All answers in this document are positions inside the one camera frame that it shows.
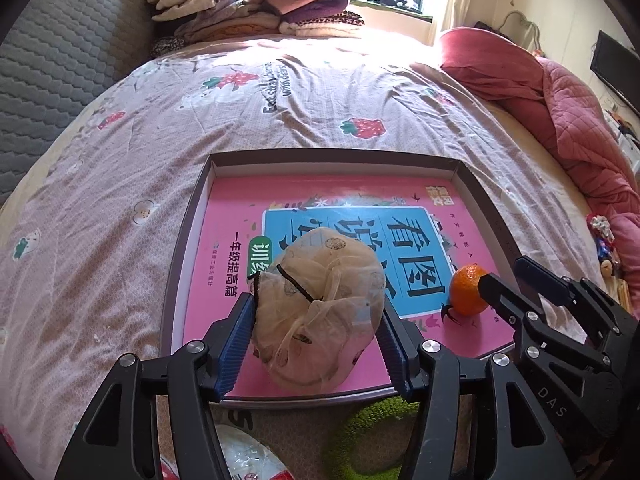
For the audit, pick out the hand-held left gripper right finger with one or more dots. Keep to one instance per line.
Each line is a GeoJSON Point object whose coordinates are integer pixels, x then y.
{"type": "Point", "coordinates": [395, 355]}

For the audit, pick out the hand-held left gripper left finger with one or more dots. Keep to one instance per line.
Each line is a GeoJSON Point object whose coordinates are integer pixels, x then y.
{"type": "Point", "coordinates": [235, 355]}

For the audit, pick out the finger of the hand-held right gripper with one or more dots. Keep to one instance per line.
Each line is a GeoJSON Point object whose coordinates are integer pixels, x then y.
{"type": "Point", "coordinates": [507, 297]}
{"type": "Point", "coordinates": [545, 277]}

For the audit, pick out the orange mandarin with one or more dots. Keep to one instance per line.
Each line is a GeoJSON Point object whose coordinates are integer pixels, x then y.
{"type": "Point", "coordinates": [468, 290]}

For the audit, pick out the beige mesh cloth bundle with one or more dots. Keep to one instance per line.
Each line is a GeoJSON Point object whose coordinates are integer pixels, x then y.
{"type": "Point", "coordinates": [320, 310]}

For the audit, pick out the red ball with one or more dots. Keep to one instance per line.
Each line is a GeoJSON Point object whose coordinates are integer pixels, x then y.
{"type": "Point", "coordinates": [250, 452]}

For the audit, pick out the shallow cardboard box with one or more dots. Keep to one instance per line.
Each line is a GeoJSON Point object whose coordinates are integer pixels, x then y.
{"type": "Point", "coordinates": [185, 240]}

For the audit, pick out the small colourful doll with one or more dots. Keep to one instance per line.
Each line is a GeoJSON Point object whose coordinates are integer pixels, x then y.
{"type": "Point", "coordinates": [602, 245]}

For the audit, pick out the pink book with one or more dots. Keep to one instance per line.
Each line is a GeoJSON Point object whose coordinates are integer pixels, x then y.
{"type": "Point", "coordinates": [235, 220]}

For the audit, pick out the pink quilt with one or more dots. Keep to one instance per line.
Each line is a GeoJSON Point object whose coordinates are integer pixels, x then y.
{"type": "Point", "coordinates": [565, 110]}

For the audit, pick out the black television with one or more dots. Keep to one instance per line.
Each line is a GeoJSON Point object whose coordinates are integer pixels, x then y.
{"type": "Point", "coordinates": [612, 67]}

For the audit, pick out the strawberry printed bedsheet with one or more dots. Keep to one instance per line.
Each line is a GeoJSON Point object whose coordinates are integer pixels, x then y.
{"type": "Point", "coordinates": [300, 110]}

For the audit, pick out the dark cloth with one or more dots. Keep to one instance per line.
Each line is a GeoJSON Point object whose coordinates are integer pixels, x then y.
{"type": "Point", "coordinates": [400, 0]}

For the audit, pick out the grey quilted headboard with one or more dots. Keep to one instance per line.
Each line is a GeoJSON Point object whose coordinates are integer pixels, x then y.
{"type": "Point", "coordinates": [60, 75]}

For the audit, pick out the pile of folded clothes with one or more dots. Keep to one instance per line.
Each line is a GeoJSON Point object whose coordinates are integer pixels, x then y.
{"type": "Point", "coordinates": [260, 5]}

